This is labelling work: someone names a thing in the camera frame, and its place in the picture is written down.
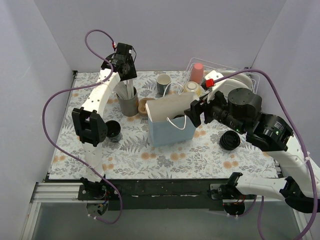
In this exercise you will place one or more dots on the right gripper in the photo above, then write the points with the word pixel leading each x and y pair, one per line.
pixel 198 113

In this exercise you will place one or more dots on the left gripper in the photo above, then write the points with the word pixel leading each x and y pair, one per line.
pixel 129 73

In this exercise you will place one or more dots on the white blue paper bag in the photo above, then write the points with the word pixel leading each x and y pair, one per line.
pixel 163 129

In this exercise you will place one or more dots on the black coffee cup lid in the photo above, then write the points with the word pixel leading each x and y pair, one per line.
pixel 179 116

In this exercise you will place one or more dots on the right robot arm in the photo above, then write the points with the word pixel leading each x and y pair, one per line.
pixel 241 112

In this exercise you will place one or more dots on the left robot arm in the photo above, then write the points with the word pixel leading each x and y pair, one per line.
pixel 88 119

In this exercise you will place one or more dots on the yellow patterned bowl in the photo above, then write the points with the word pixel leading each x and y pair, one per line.
pixel 192 86

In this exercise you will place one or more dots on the blue ceramic mug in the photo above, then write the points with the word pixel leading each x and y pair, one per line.
pixel 163 83

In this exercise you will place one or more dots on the grey straw holder cup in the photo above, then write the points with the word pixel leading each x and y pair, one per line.
pixel 129 107

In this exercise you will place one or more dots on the white plate front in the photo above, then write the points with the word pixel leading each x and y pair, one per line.
pixel 229 84

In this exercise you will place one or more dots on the white plate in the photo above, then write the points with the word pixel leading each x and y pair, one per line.
pixel 239 77
pixel 229 84

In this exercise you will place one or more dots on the pink plastic cup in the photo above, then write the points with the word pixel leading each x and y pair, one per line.
pixel 197 73

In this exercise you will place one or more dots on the brown cardboard cup carrier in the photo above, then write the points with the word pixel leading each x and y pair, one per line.
pixel 142 106

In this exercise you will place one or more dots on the white plate back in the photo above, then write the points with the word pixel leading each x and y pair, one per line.
pixel 239 77

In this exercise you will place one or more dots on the white wire dish rack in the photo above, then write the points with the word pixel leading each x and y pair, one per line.
pixel 209 66

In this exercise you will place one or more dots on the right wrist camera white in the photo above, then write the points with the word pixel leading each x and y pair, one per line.
pixel 209 83

